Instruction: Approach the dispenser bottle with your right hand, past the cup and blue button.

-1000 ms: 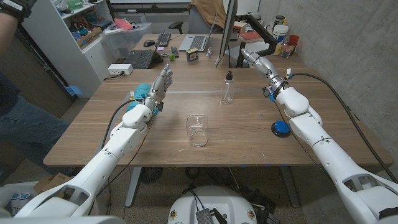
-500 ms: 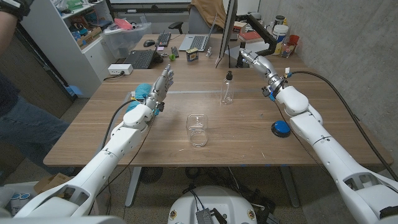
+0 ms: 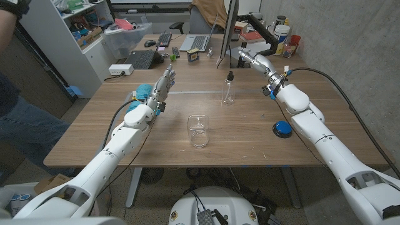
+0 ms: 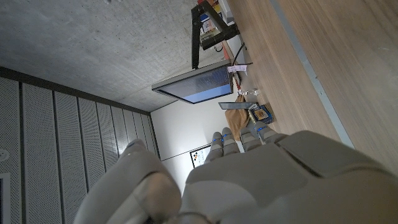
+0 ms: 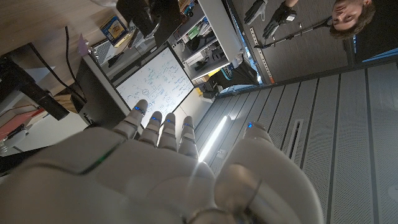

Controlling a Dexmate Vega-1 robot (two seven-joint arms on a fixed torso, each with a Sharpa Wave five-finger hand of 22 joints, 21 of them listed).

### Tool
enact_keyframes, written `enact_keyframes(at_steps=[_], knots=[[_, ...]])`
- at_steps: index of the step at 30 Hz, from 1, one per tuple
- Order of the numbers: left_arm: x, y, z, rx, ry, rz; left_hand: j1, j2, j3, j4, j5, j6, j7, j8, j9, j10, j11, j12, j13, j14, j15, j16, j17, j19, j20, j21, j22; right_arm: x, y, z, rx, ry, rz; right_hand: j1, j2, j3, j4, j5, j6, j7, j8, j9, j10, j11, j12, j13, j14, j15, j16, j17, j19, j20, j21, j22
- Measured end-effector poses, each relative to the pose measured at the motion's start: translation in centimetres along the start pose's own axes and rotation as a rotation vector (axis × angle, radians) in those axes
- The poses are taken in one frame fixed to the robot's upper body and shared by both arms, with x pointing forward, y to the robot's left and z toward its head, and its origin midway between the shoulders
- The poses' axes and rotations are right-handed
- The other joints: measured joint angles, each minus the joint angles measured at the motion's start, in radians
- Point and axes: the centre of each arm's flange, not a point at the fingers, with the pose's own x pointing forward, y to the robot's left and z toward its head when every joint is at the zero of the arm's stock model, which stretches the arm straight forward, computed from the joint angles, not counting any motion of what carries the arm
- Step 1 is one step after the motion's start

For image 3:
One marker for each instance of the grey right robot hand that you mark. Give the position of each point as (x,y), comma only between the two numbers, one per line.
(264,65)

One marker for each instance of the black white gloved person hand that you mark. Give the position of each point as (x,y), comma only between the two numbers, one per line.
(17,6)

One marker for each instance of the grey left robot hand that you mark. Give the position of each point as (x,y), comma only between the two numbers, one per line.
(162,89)

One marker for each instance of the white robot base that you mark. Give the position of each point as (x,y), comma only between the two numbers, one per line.
(215,200)

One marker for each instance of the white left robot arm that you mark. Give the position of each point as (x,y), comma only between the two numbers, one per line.
(122,145)

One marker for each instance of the bare person forearm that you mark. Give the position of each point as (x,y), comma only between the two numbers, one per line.
(6,28)

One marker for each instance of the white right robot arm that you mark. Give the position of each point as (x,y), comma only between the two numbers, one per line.
(334,156)

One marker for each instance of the red plastic cup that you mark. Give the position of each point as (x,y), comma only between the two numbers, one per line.
(295,40)

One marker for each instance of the clear dispenser bottle black pump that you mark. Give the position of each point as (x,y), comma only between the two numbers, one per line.
(228,93)

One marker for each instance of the white bottle black lid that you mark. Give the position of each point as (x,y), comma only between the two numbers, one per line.
(280,21)

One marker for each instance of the blue push button black base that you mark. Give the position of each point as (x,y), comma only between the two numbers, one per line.
(282,128)

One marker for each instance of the teal cloth roll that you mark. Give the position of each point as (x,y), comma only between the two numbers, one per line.
(143,90)

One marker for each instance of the clear glass jar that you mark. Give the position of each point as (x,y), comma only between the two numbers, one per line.
(288,51)

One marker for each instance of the red book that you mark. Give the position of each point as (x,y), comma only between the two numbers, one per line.
(251,37)

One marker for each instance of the small green ball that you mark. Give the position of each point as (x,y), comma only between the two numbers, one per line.
(173,57)

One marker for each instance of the black laptop keyboard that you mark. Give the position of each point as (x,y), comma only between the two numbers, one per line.
(142,59)

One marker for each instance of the white tub blue label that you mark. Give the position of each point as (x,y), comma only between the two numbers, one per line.
(282,34)

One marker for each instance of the black remote control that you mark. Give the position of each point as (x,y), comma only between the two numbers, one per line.
(175,52)

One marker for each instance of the small yellow black box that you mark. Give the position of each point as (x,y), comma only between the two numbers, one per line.
(193,55)

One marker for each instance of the white power strip box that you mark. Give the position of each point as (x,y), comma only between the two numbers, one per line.
(120,69)

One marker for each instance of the black computer mouse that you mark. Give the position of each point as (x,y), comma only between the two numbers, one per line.
(150,43)

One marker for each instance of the black slim keyboard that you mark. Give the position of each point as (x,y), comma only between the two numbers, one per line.
(164,39)

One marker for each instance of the thin computer monitor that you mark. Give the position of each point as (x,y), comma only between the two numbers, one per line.
(229,28)

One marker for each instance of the small silver metal figure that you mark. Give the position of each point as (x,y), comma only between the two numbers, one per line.
(210,52)

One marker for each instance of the silver open laptop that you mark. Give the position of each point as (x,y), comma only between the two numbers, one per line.
(197,42)

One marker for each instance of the clear plastic storage bin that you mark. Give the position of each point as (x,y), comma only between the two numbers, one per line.
(125,42)

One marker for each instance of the grey office chair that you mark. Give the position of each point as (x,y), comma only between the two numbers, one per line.
(198,25)

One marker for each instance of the tan jacket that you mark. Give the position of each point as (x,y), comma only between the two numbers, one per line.
(211,12)

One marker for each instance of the pink flat package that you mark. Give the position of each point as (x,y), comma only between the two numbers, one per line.
(123,24)

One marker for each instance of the cardboard box in shelf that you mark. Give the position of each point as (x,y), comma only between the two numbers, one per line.
(90,37)

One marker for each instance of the white shelf cabinet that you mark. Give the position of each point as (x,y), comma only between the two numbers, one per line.
(75,65)

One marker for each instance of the black round fan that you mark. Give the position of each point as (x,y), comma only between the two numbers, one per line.
(152,175)

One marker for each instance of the grey table leg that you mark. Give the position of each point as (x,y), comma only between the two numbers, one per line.
(291,187)
(133,187)

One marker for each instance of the person in blue jeans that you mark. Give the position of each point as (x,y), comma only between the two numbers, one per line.
(28,131)

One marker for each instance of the brown cardboard box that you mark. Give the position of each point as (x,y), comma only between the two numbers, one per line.
(51,184)

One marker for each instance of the white storage bin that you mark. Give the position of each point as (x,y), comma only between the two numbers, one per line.
(6,195)

